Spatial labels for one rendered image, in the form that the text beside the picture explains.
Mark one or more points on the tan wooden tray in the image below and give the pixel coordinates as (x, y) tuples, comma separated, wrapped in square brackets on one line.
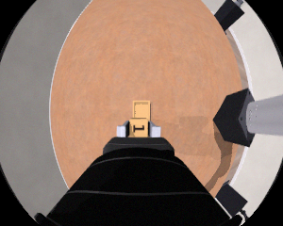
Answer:
[(141, 109)]

